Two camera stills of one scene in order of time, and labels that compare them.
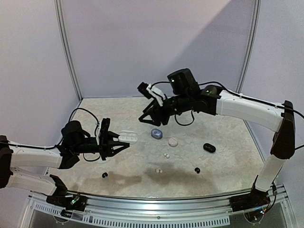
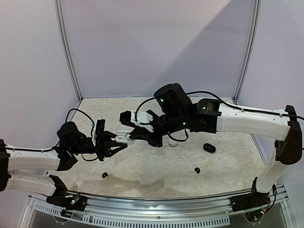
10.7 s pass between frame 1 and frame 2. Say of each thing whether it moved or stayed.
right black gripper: moved
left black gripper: stayed
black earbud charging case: stayed
